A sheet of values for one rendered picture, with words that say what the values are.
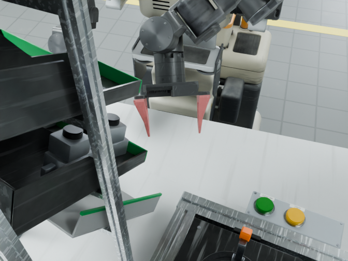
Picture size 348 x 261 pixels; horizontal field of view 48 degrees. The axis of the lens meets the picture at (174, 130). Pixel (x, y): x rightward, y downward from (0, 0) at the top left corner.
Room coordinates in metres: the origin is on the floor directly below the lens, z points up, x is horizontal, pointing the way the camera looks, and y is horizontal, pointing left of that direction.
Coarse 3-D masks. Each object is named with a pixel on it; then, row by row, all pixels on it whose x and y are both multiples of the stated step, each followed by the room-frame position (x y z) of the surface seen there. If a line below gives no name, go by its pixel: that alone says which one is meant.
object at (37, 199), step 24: (0, 144) 0.36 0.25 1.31; (24, 144) 0.39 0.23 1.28; (48, 144) 0.42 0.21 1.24; (0, 168) 0.34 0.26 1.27; (24, 168) 0.35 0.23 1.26; (72, 168) 0.31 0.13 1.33; (120, 168) 0.37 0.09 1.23; (0, 192) 0.25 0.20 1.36; (24, 192) 0.25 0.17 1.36; (48, 192) 0.27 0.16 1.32; (72, 192) 0.30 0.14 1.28; (24, 216) 0.24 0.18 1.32; (48, 216) 0.26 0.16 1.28
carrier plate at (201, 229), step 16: (192, 224) 0.42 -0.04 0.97; (208, 224) 0.42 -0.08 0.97; (192, 240) 0.38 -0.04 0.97; (208, 240) 0.38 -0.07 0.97; (224, 240) 0.38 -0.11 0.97; (176, 256) 0.35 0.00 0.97; (192, 256) 0.35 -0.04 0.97; (256, 256) 0.35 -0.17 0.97; (272, 256) 0.35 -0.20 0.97; (288, 256) 0.35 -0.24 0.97
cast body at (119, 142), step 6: (108, 114) 0.46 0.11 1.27; (114, 114) 0.46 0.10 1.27; (108, 120) 0.44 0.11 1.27; (114, 120) 0.44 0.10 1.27; (114, 126) 0.44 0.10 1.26; (120, 126) 0.44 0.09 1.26; (114, 132) 0.43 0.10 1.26; (120, 132) 0.44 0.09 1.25; (114, 138) 0.43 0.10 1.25; (120, 138) 0.43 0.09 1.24; (126, 138) 0.45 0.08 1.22; (114, 144) 0.42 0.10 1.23; (120, 144) 0.43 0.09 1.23; (126, 144) 0.44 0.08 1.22; (114, 150) 0.42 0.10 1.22; (120, 150) 0.43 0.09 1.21; (126, 150) 0.44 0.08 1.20
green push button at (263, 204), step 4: (256, 200) 0.48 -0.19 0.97; (260, 200) 0.48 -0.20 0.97; (264, 200) 0.48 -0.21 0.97; (268, 200) 0.48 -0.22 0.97; (256, 204) 0.47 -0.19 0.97; (260, 204) 0.47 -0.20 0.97; (264, 204) 0.47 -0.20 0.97; (268, 204) 0.47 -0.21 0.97; (272, 204) 0.47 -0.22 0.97; (256, 208) 0.47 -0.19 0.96; (260, 208) 0.46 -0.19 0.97; (264, 208) 0.46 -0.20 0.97; (268, 208) 0.46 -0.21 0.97; (272, 208) 0.46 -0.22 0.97; (260, 212) 0.45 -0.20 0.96; (264, 212) 0.45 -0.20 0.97; (268, 212) 0.45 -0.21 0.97
